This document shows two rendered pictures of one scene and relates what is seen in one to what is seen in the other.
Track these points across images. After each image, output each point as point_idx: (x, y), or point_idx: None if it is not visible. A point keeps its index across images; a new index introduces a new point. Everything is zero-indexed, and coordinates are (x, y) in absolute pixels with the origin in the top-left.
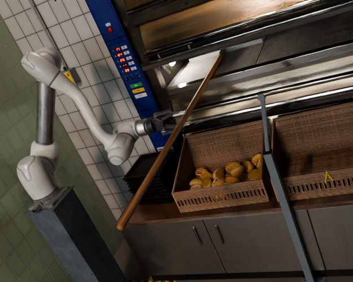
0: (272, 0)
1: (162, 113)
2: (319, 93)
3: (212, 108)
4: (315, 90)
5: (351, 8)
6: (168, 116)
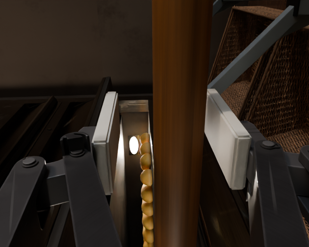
0: None
1: None
2: (226, 181)
3: (201, 214)
4: (225, 191)
5: (92, 122)
6: (84, 174)
